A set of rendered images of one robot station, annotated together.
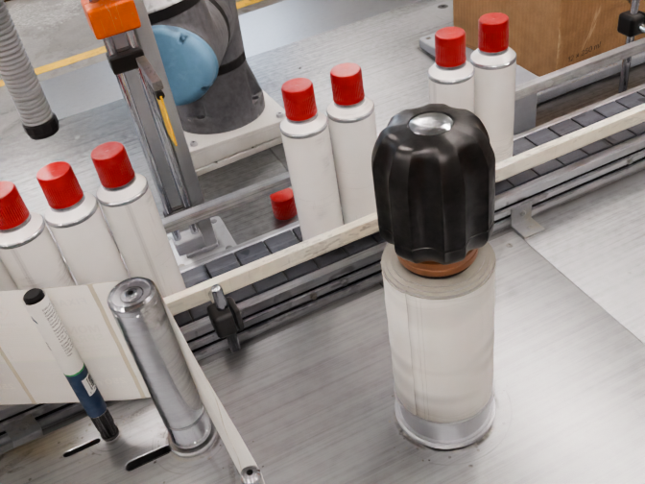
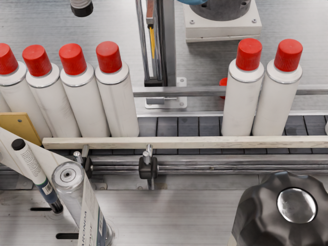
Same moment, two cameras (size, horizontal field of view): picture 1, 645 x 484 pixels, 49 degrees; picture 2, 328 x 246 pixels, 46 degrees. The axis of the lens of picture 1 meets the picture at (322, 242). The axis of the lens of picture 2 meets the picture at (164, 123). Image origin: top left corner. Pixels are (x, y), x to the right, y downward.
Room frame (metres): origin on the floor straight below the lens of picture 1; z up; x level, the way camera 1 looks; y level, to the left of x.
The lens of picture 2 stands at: (0.25, -0.04, 1.44)
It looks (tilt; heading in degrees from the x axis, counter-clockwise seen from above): 52 degrees down; 23
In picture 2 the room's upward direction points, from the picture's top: 5 degrees counter-clockwise
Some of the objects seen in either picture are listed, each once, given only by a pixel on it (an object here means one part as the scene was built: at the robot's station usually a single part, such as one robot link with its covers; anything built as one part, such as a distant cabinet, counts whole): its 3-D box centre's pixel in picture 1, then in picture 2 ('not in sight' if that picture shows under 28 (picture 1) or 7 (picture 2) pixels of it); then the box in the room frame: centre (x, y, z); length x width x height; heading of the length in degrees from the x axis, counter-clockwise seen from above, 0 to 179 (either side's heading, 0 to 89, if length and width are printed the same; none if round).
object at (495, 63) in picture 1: (492, 101); not in sight; (0.73, -0.23, 0.98); 0.05 x 0.05 x 0.20
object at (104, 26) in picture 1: (158, 145); (148, 46); (0.66, 0.15, 1.05); 0.10 x 0.04 x 0.33; 18
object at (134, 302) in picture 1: (165, 372); (85, 209); (0.41, 0.15, 0.97); 0.05 x 0.05 x 0.19
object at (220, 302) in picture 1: (229, 326); (149, 172); (0.53, 0.11, 0.89); 0.03 x 0.03 x 0.12; 18
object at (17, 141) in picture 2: (75, 371); (40, 180); (0.43, 0.23, 0.97); 0.02 x 0.02 x 0.19
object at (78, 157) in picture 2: not in sight; (86, 164); (0.51, 0.22, 0.89); 0.06 x 0.03 x 0.12; 18
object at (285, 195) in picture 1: (283, 203); (227, 88); (0.79, 0.04, 0.85); 0.03 x 0.03 x 0.03
